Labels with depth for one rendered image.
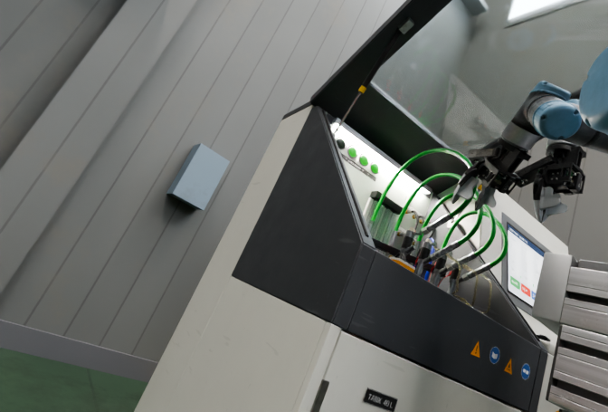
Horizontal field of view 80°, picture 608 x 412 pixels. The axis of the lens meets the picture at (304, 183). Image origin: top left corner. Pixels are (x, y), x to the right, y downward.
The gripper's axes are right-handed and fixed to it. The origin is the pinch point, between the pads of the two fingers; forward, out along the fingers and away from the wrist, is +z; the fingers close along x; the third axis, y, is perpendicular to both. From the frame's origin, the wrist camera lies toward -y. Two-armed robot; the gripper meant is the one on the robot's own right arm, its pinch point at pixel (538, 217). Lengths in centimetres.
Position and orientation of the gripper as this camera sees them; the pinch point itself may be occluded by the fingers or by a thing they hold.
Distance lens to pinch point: 112.6
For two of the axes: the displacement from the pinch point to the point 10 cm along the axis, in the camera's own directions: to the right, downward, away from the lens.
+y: 4.9, -0.7, -8.7
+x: 7.8, 4.9, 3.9
